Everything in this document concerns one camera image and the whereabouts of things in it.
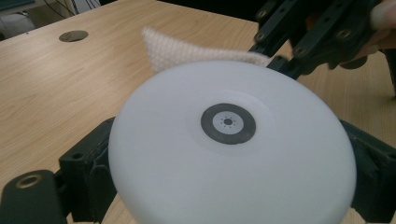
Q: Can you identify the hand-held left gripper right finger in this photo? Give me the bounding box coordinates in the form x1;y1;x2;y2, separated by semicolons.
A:
340;119;396;223

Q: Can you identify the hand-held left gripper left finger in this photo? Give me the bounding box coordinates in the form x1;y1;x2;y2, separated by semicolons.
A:
59;117;118;223

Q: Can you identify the beige quilted cloth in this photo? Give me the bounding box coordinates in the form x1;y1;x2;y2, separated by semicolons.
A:
141;26;272;74

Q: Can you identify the white cylinder with black ring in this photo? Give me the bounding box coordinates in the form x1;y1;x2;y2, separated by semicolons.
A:
107;60;358;224

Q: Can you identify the grey round table grommet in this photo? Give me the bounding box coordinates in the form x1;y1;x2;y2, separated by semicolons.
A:
59;30;89;43

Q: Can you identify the grey rounded object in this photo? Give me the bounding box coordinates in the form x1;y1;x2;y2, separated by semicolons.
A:
0;12;35;40

